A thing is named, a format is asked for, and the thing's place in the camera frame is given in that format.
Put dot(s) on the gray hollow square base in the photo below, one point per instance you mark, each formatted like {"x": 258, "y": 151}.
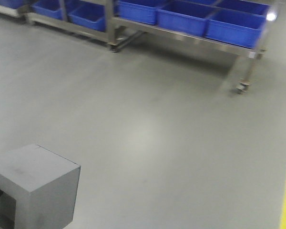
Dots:
{"x": 38, "y": 189}

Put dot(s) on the blue bin on cart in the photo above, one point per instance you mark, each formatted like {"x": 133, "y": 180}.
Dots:
{"x": 186, "y": 17}
{"x": 143, "y": 11}
{"x": 89, "y": 15}
{"x": 236, "y": 28}

